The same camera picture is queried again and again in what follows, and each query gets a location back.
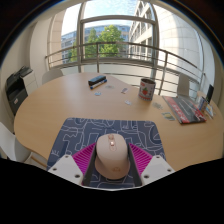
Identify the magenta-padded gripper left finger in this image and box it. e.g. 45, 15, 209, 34
47, 142, 98, 187

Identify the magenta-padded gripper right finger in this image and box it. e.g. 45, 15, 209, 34
128, 143, 176, 187

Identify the beige computer mouse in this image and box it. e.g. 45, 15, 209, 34
94, 133, 131, 181

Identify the blue patterned mouse pad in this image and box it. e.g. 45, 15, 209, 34
46, 117, 167, 190

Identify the yellow and green sticker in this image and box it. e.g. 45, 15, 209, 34
161, 111, 176, 122

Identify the red and grey magazine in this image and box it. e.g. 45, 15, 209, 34
162, 94, 207, 125

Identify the blue and white marker pen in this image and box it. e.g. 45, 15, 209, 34
89, 79, 109, 90

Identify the black printer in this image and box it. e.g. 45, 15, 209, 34
4, 65, 34, 117

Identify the black whiteboard eraser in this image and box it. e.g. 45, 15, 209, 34
87, 74, 107, 87

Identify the metal balcony railing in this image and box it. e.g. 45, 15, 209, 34
44, 41, 206, 98

